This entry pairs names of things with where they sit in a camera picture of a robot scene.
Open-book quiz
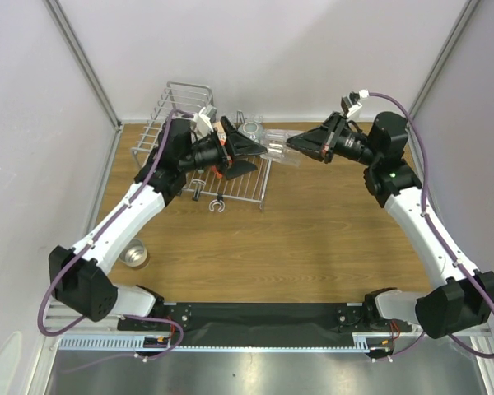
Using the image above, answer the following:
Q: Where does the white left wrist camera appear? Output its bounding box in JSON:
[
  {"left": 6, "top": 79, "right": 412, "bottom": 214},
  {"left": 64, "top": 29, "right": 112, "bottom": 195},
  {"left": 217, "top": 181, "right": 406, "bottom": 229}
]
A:
[{"left": 191, "top": 105, "right": 217, "bottom": 138}]

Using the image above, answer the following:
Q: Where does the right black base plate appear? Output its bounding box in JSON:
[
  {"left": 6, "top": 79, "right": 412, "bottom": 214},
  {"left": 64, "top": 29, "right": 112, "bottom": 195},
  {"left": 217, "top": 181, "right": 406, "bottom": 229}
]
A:
[{"left": 335, "top": 304, "right": 391, "bottom": 333}]

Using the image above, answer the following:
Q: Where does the aluminium front rail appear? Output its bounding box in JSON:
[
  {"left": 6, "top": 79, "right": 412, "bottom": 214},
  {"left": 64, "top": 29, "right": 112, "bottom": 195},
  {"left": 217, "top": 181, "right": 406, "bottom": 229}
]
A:
[{"left": 43, "top": 301, "right": 489, "bottom": 353}]

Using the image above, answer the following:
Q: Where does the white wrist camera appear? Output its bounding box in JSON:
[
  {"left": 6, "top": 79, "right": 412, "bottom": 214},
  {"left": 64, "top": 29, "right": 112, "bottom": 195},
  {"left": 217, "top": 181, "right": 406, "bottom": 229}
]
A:
[
  {"left": 341, "top": 90, "right": 370, "bottom": 120},
  {"left": 191, "top": 105, "right": 217, "bottom": 138}
]

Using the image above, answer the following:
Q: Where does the orange mug white inside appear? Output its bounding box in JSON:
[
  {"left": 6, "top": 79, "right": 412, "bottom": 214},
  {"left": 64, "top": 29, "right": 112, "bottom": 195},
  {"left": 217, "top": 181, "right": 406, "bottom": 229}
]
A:
[{"left": 213, "top": 166, "right": 224, "bottom": 179}]

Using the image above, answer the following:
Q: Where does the silver wire dish rack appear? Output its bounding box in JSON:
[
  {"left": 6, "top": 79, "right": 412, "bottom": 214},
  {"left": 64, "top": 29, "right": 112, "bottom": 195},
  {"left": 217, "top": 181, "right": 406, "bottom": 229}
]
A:
[{"left": 131, "top": 81, "right": 271, "bottom": 211}]

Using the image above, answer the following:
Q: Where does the beige brown steel tumbler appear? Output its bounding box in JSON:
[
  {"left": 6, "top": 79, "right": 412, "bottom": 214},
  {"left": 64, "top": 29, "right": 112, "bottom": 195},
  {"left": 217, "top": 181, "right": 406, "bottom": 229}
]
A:
[{"left": 119, "top": 239, "right": 150, "bottom": 270}]

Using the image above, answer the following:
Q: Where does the large teal glazed mug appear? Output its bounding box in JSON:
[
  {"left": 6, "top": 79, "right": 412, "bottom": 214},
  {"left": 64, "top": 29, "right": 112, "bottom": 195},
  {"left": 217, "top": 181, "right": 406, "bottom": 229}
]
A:
[{"left": 238, "top": 121, "right": 264, "bottom": 142}]

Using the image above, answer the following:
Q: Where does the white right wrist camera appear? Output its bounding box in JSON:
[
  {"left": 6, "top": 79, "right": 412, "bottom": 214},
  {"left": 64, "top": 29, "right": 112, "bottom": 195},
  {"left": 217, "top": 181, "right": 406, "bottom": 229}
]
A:
[{"left": 341, "top": 90, "right": 370, "bottom": 120}]

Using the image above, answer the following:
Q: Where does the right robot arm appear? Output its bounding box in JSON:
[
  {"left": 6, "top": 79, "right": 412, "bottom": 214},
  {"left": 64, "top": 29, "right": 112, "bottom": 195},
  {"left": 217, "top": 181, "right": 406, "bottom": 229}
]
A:
[{"left": 286, "top": 112, "right": 494, "bottom": 339}]

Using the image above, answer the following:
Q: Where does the clear faceted glass cup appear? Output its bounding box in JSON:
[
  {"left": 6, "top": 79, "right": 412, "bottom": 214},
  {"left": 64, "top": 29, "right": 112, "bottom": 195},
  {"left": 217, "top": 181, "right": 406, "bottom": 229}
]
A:
[{"left": 259, "top": 129, "right": 301, "bottom": 167}]

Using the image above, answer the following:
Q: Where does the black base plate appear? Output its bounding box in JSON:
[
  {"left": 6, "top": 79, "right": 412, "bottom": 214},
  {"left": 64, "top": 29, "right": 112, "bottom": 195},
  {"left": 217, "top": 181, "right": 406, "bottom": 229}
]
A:
[
  {"left": 335, "top": 304, "right": 391, "bottom": 333},
  {"left": 117, "top": 302, "right": 191, "bottom": 332}
]

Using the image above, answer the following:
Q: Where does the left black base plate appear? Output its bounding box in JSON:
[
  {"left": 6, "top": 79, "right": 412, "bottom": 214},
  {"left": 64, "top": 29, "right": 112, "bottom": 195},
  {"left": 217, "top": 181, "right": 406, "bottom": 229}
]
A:
[{"left": 117, "top": 302, "right": 191, "bottom": 332}]

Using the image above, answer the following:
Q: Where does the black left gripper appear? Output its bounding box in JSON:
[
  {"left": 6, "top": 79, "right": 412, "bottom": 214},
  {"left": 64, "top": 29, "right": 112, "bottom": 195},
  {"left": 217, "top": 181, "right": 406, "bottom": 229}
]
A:
[{"left": 179, "top": 118, "right": 267, "bottom": 181}]

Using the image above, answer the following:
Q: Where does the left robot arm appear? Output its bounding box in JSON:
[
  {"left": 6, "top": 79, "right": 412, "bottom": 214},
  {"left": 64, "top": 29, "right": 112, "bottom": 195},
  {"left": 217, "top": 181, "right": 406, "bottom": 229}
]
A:
[{"left": 49, "top": 113, "right": 267, "bottom": 330}]

